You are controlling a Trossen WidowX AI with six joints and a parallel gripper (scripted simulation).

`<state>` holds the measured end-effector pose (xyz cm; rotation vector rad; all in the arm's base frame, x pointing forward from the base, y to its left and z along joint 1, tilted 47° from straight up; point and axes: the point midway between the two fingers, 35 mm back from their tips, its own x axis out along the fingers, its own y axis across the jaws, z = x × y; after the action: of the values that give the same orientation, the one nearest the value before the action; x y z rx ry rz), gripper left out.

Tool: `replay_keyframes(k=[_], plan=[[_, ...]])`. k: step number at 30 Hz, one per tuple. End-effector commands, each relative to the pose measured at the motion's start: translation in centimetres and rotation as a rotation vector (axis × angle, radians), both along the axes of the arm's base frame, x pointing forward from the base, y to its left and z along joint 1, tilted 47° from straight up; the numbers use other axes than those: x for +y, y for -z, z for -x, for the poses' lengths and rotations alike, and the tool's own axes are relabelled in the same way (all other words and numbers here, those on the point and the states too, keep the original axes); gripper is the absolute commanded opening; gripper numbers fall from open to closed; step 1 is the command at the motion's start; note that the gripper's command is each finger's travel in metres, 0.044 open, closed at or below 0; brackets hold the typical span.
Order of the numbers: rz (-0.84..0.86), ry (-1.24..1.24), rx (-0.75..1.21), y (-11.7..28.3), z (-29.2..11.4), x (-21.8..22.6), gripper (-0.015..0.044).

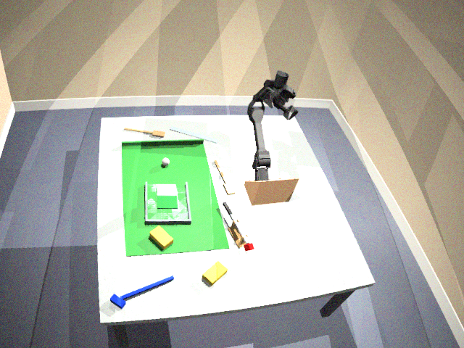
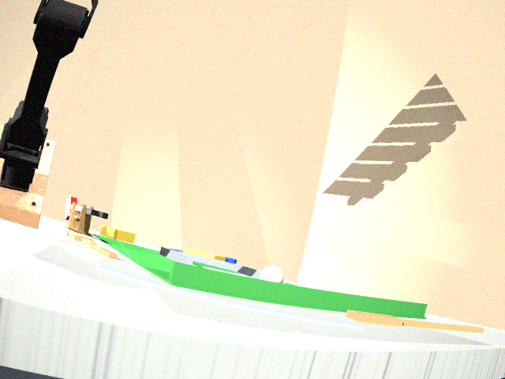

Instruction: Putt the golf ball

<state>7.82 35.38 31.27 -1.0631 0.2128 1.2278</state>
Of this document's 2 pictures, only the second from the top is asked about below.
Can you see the white ball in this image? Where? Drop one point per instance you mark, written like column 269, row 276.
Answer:
column 272, row 274

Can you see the green flat mat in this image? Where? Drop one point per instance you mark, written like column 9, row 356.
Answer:
column 160, row 266

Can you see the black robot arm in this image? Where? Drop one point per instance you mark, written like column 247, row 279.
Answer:
column 59, row 25

